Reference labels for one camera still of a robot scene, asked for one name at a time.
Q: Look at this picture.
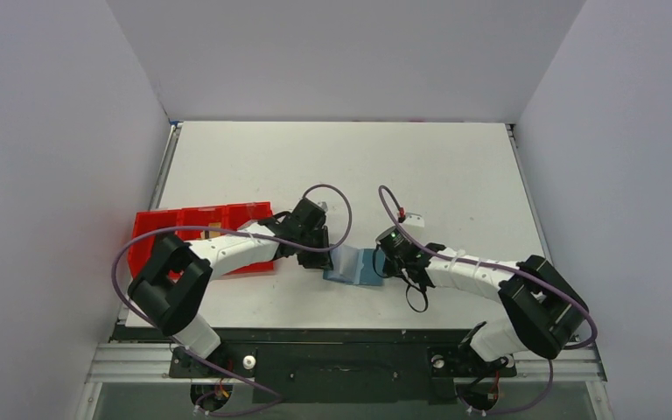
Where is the blue leather card holder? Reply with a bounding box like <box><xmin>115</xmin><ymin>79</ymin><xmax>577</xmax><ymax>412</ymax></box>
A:
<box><xmin>322</xmin><ymin>245</ymin><xmax>385</xmax><ymax>287</ymax></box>

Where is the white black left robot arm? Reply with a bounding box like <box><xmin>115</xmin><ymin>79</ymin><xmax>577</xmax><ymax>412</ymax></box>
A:
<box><xmin>376</xmin><ymin>227</ymin><xmax>588</xmax><ymax>362</ymax></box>

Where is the gold black card in tray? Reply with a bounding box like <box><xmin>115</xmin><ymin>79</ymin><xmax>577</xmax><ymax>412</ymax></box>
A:
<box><xmin>199</xmin><ymin>222</ymin><xmax>221</xmax><ymax>240</ymax></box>

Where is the red plastic compartment tray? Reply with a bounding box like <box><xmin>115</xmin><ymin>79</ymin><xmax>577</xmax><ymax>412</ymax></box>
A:
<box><xmin>127</xmin><ymin>200</ymin><xmax>277</xmax><ymax>281</ymax></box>

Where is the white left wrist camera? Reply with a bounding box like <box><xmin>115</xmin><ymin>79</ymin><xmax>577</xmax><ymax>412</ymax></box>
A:
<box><xmin>402</xmin><ymin>213</ymin><xmax>425</xmax><ymax>229</ymax></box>

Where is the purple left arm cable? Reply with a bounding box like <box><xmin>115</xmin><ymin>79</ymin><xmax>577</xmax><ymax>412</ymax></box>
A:
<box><xmin>377</xmin><ymin>185</ymin><xmax>599</xmax><ymax>351</ymax></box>

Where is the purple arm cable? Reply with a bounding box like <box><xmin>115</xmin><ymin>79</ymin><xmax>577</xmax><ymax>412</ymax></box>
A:
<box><xmin>377</xmin><ymin>185</ymin><xmax>599</xmax><ymax>351</ymax></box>
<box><xmin>110</xmin><ymin>184</ymin><xmax>354</xmax><ymax>326</ymax></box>

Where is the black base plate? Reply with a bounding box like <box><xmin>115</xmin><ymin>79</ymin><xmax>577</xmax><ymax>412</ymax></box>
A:
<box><xmin>109</xmin><ymin>327</ymin><xmax>575</xmax><ymax>407</ymax></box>

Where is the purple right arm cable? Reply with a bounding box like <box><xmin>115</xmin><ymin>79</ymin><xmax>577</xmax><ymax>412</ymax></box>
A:
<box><xmin>110</xmin><ymin>184</ymin><xmax>354</xmax><ymax>326</ymax></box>

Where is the aluminium frame rail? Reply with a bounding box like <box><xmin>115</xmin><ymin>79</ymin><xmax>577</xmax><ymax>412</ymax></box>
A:
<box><xmin>86</xmin><ymin>343</ymin><xmax>606</xmax><ymax>384</ymax></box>

